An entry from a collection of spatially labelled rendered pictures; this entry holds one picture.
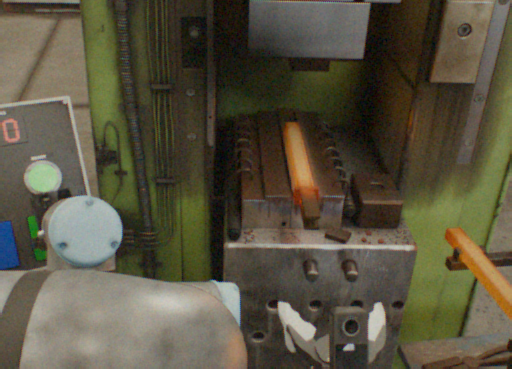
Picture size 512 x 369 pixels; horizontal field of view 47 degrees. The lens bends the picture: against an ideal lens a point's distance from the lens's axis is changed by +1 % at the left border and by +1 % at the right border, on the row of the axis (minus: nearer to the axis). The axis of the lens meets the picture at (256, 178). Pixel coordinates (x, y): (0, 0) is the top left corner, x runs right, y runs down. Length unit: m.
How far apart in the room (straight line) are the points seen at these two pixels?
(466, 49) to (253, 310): 0.67
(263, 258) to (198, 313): 0.84
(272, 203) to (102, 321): 0.90
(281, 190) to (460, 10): 0.48
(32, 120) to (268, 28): 0.42
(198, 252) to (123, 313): 1.12
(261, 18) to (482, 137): 0.59
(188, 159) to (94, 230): 0.64
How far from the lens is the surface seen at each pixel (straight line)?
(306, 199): 1.11
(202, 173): 1.29
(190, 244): 1.39
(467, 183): 1.40
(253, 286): 1.20
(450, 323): 1.66
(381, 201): 1.20
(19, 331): 0.28
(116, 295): 0.30
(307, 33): 1.03
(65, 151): 1.05
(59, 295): 0.29
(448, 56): 1.23
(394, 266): 1.22
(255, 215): 1.17
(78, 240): 0.66
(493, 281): 1.10
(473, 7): 1.22
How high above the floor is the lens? 1.59
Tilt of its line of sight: 30 degrees down
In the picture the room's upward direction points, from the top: 3 degrees clockwise
